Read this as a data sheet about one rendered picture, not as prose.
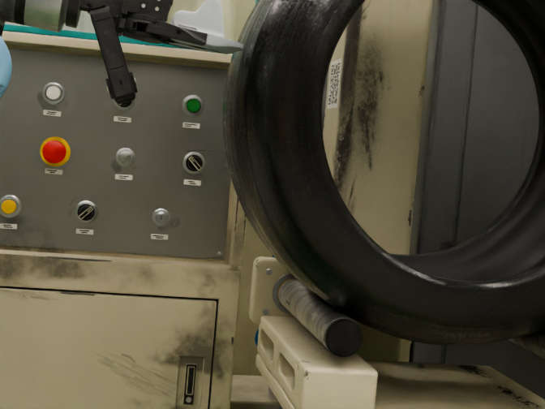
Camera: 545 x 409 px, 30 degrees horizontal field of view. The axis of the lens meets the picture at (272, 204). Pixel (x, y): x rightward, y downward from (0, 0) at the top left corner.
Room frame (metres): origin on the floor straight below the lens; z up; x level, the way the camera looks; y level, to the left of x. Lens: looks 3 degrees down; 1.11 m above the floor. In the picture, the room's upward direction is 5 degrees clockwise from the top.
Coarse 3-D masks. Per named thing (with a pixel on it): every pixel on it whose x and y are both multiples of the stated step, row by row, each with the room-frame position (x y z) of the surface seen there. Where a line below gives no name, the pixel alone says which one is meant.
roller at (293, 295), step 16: (288, 288) 1.44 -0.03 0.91; (304, 288) 1.40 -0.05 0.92; (288, 304) 1.41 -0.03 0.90; (304, 304) 1.31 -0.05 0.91; (320, 304) 1.27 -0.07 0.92; (304, 320) 1.29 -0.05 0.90; (320, 320) 1.21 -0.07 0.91; (336, 320) 1.17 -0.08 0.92; (352, 320) 1.18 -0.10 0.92; (320, 336) 1.18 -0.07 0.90; (336, 336) 1.16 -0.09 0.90; (352, 336) 1.16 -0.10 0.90; (336, 352) 1.16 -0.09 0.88; (352, 352) 1.16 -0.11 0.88
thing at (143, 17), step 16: (80, 0) 1.19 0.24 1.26; (96, 0) 1.20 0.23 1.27; (112, 0) 1.21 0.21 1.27; (128, 0) 1.19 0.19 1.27; (144, 0) 1.20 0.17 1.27; (160, 0) 1.20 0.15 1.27; (128, 16) 1.20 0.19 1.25; (144, 16) 1.19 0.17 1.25; (160, 16) 1.21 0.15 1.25; (128, 32) 1.20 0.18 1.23; (144, 32) 1.19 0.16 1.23
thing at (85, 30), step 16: (176, 0) 1.77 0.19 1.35; (192, 0) 1.77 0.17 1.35; (224, 0) 1.78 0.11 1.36; (240, 0) 1.78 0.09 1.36; (256, 0) 1.78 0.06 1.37; (80, 16) 1.74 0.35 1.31; (224, 16) 1.78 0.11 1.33; (240, 16) 1.78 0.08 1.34; (32, 32) 1.72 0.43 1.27; (48, 32) 1.73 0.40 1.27; (64, 32) 1.73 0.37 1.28; (80, 32) 1.73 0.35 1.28; (224, 32) 1.78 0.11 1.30; (240, 32) 1.78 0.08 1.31
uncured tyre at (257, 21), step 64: (320, 0) 1.14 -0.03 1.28; (512, 0) 1.45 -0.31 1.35; (256, 64) 1.17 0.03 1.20; (320, 64) 1.14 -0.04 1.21; (256, 128) 1.16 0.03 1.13; (320, 128) 1.14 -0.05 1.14; (256, 192) 1.18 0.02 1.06; (320, 192) 1.14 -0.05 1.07; (320, 256) 1.16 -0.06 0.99; (384, 256) 1.15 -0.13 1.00; (448, 256) 1.45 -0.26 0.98; (512, 256) 1.45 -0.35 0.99; (384, 320) 1.19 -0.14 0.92; (448, 320) 1.18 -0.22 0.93; (512, 320) 1.19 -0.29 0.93
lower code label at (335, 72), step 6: (336, 60) 1.60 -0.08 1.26; (336, 66) 1.60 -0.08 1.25; (330, 72) 1.63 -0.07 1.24; (336, 72) 1.59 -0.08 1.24; (330, 78) 1.63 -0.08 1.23; (336, 78) 1.59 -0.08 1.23; (330, 84) 1.63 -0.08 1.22; (336, 84) 1.58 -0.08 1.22; (330, 90) 1.62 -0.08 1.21; (336, 90) 1.58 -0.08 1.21; (330, 96) 1.62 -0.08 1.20; (336, 96) 1.58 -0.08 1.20; (330, 102) 1.61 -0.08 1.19; (336, 102) 1.57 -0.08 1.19; (330, 108) 1.61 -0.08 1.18
